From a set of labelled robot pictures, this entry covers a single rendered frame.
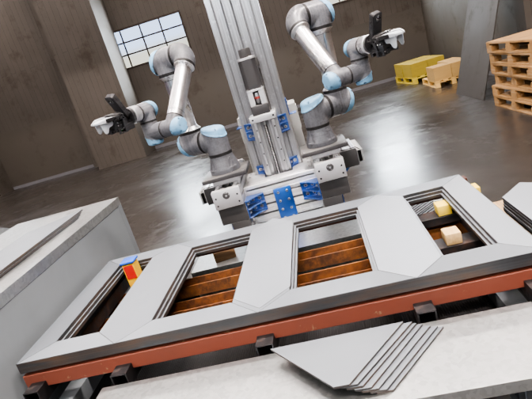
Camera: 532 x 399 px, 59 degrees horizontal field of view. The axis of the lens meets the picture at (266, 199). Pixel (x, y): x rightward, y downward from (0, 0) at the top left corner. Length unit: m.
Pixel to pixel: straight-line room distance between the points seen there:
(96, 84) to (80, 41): 1.06
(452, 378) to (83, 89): 12.33
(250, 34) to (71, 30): 10.77
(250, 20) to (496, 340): 1.78
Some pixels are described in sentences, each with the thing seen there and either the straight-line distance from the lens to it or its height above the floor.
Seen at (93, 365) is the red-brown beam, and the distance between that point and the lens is 1.61.
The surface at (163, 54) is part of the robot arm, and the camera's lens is 2.36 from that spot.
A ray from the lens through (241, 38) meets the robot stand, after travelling 2.45.
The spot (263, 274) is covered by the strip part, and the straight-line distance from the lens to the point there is 1.58.
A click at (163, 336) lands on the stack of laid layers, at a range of 1.47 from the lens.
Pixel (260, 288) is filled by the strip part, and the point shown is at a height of 0.85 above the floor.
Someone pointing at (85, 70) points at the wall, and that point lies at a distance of 12.95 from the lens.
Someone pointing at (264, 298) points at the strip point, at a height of 0.85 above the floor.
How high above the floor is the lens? 1.51
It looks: 16 degrees down
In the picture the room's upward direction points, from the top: 17 degrees counter-clockwise
